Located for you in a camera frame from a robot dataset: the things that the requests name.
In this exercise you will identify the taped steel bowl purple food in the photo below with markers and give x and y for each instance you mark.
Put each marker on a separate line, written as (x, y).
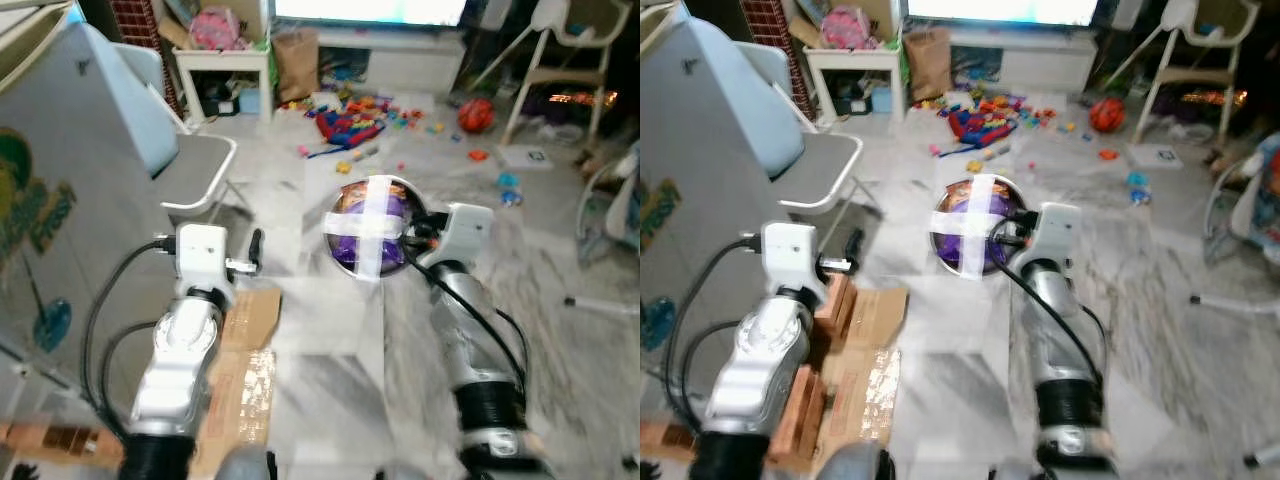
(975, 225)
(365, 230)

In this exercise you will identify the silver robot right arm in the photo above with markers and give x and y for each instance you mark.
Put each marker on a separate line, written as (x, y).
(1060, 340)
(470, 330)

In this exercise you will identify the green fridge sticker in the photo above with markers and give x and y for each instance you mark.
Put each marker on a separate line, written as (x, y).
(660, 205)
(30, 205)

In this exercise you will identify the blue fridge sticker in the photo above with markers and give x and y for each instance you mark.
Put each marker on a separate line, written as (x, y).
(52, 325)
(657, 322)

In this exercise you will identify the orange clay brick stack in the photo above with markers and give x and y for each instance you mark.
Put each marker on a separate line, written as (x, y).
(830, 310)

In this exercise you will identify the white folding chair grey seat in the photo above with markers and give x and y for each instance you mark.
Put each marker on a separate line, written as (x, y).
(195, 165)
(825, 165)

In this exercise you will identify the small blue toy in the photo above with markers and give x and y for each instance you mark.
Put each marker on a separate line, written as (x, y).
(509, 187)
(1139, 185)

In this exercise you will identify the flattened brown cardboard box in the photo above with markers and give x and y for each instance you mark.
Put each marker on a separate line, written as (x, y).
(870, 370)
(245, 370)

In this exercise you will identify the red blue toy pile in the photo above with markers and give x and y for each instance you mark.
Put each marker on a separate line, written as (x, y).
(975, 125)
(345, 125)

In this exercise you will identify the white paper sheet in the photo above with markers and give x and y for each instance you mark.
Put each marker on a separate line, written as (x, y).
(527, 157)
(1160, 155)

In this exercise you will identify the orange ball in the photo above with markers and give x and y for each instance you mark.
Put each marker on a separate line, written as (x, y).
(1106, 115)
(476, 115)

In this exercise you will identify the white television cabinet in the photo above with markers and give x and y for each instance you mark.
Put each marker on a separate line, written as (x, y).
(1030, 62)
(400, 62)

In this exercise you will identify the white side table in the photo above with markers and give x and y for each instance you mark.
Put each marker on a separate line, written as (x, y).
(850, 65)
(222, 60)

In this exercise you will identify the white tube leg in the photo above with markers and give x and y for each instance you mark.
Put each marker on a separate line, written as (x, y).
(1230, 303)
(600, 304)

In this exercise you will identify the brown paper bag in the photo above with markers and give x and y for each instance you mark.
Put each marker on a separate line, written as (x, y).
(296, 62)
(928, 62)

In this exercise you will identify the white baby bouncer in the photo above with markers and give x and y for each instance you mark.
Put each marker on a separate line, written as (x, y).
(1250, 200)
(615, 210)

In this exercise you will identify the grey robot left leg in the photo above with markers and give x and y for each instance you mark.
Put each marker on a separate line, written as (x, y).
(245, 465)
(860, 462)

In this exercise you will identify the red lattice rack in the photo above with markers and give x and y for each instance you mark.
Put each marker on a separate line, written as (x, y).
(140, 45)
(775, 50)

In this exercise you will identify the white baby high chair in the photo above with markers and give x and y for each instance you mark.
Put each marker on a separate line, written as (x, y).
(560, 70)
(1195, 70)

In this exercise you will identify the pink backpack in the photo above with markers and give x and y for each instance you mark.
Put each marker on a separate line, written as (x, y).
(215, 30)
(845, 28)

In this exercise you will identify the bright television screen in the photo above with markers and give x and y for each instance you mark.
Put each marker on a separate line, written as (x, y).
(1000, 10)
(370, 10)

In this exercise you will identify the row of orange bricks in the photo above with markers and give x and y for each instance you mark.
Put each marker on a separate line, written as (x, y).
(60, 442)
(668, 440)

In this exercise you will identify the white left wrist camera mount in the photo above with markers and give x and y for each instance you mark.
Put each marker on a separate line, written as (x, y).
(792, 250)
(203, 252)

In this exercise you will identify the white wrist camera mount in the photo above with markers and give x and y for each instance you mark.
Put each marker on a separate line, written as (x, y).
(465, 232)
(792, 250)
(1060, 230)
(203, 252)

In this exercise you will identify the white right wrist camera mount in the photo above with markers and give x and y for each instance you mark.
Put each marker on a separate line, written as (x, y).
(465, 232)
(1060, 230)

